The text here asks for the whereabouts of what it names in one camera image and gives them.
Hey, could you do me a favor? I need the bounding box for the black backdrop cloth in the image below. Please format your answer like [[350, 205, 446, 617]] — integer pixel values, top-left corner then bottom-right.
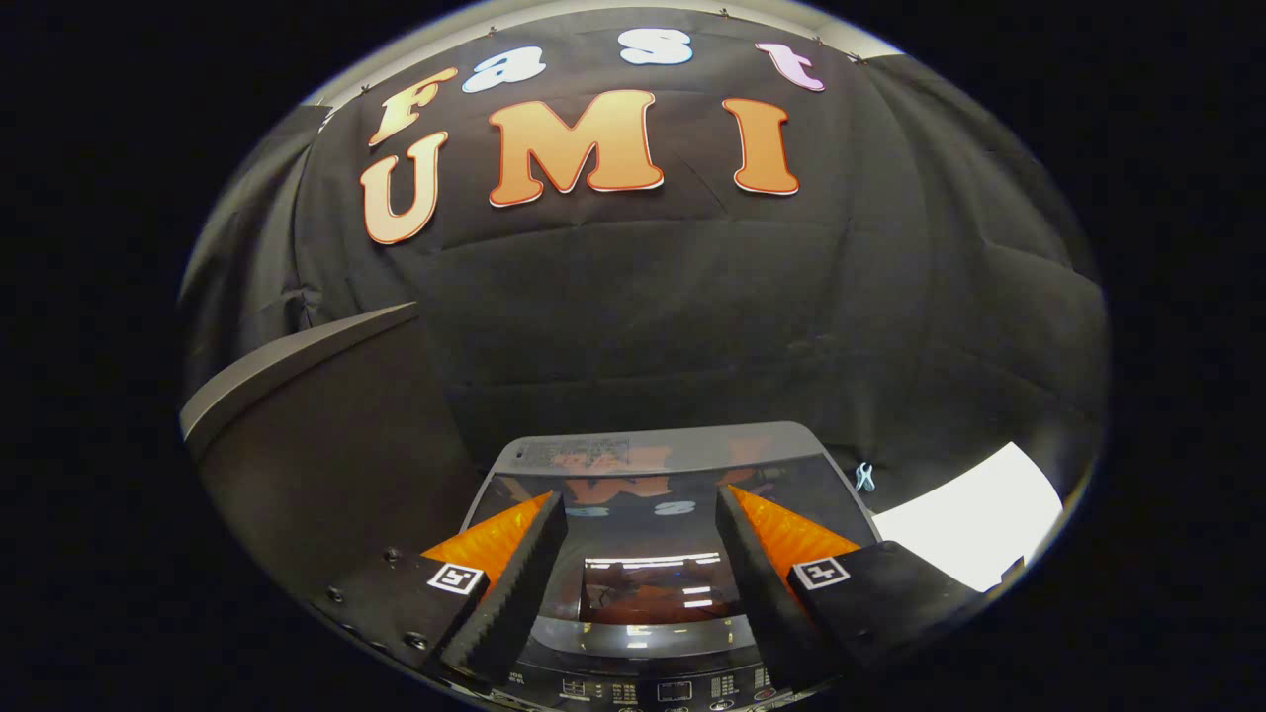
[[178, 5, 1109, 520]]

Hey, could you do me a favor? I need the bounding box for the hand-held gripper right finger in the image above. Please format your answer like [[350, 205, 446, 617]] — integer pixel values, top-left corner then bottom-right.
[[714, 484, 982, 690]]

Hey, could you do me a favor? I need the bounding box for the white side table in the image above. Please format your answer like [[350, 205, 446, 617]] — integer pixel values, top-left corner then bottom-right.
[[870, 441, 1065, 594]]

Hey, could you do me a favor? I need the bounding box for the grey cabinet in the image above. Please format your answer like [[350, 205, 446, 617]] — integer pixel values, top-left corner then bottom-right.
[[180, 302, 488, 636]]

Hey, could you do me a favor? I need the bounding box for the row of black clips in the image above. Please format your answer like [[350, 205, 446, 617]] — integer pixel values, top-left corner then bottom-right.
[[316, 8, 866, 125]]

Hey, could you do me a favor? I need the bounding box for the dark grey washing machine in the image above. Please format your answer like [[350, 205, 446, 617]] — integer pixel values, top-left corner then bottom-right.
[[461, 421, 883, 712]]

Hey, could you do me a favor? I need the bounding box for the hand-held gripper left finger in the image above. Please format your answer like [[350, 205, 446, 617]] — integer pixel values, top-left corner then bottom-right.
[[316, 491, 570, 690]]

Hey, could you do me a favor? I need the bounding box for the tinted washing machine lid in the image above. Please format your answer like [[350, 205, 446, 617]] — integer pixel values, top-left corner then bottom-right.
[[461, 421, 883, 656]]

